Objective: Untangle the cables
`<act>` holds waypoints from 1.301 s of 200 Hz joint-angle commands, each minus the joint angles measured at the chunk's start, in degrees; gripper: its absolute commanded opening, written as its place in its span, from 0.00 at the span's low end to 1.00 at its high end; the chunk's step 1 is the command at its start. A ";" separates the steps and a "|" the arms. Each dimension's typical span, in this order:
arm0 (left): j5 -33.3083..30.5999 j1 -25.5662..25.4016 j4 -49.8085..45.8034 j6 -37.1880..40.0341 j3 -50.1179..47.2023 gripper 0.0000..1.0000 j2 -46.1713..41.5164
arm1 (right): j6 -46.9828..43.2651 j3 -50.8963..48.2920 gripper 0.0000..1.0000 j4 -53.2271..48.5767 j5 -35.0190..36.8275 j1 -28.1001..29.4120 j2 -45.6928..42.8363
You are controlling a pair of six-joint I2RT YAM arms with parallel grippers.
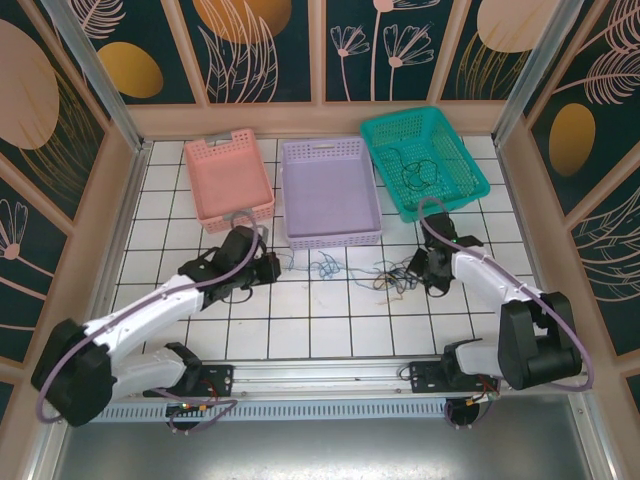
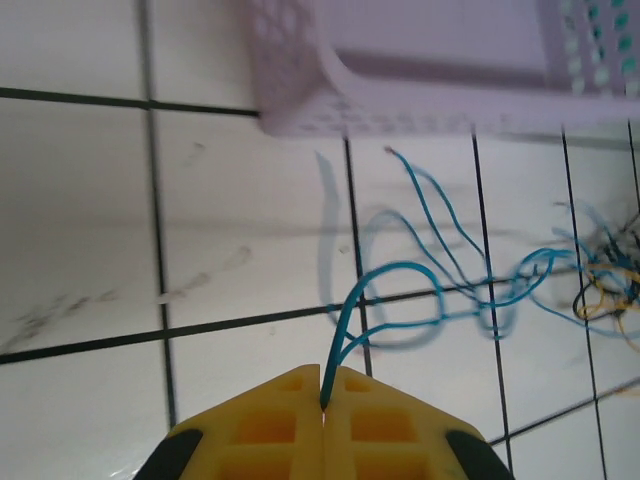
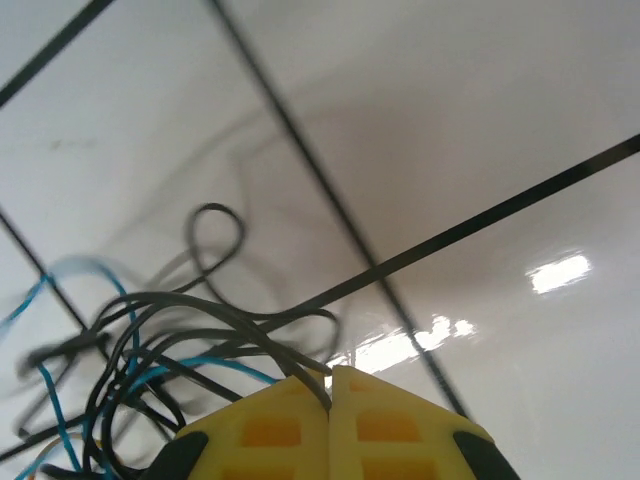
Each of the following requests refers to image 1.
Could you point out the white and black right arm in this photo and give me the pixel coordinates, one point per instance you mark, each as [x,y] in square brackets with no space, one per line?
[540,340]

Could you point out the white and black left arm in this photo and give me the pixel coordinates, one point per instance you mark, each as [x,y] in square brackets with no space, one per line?
[145,315]

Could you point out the pink perforated plastic basket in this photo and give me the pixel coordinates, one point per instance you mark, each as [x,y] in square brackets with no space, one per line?
[230,180]

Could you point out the teal perforated plastic basket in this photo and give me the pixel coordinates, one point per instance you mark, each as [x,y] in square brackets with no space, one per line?
[450,175]

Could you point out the purple perforated plastic basket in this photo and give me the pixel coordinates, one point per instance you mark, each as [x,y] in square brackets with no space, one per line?
[330,195]

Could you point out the steel sheet panel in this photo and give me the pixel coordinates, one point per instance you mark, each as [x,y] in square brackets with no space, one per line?
[325,450]

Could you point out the aluminium frame floor rail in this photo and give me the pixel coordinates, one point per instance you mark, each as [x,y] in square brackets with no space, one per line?
[131,190]

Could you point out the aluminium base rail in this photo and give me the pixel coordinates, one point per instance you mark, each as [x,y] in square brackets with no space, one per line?
[325,375]

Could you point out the wall panel with feather outlines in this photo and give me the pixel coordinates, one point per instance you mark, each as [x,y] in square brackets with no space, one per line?
[610,275]

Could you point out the aluminium frame post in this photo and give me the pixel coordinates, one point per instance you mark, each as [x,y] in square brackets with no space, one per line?
[107,100]
[520,90]

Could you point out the wall panel with flower outline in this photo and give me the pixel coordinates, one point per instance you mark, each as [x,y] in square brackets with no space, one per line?
[25,250]

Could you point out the wall panel with leaf outlines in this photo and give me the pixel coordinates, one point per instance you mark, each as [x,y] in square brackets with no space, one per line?
[240,50]

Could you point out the wall panel with yellow oval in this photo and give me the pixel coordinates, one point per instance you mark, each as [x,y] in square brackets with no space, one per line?
[130,70]

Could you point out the wall panel with pink flowers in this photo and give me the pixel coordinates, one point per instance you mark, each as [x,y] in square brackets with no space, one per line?
[400,50]

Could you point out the wall panel with pale circle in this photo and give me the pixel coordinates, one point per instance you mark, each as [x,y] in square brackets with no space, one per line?
[500,25]

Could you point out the wall panel oval and feather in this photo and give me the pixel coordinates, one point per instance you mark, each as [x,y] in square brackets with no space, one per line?
[600,75]

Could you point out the wall panel with pink circle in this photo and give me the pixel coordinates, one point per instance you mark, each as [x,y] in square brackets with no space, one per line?
[30,75]

